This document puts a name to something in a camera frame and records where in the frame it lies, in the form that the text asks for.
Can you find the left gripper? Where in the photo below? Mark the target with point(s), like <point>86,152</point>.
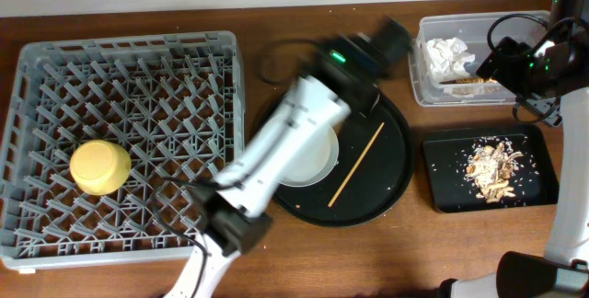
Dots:
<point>384,40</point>

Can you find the round black serving tray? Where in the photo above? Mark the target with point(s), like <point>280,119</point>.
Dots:
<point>377,184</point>

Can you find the grey plastic dishwasher rack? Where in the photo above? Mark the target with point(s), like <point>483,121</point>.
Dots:
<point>175,103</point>

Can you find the grey round plate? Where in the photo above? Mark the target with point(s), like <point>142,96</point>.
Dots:
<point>314,161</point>

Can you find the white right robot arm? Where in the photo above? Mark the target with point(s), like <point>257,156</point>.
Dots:
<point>555,68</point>

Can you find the yellow plastic bowl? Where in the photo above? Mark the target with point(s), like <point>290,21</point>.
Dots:
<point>99,167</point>

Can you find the black rectangular tray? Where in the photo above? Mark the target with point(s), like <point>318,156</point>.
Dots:
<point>446,153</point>

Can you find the white paper napkin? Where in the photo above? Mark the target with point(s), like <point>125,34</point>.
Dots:
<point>447,59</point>

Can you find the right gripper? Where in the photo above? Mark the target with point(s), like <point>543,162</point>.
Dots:
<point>495,63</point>

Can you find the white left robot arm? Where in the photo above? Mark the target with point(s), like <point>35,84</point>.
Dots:
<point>340,79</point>

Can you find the gold snack wrapper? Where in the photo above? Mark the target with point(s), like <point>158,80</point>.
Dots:
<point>469,80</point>

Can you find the food scraps and rice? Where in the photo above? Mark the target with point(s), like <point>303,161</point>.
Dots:
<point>490,171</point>

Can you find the clear plastic waste bin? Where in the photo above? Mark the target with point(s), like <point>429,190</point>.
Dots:
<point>472,29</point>

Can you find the wooden chopstick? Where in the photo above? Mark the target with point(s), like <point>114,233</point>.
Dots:
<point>359,160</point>

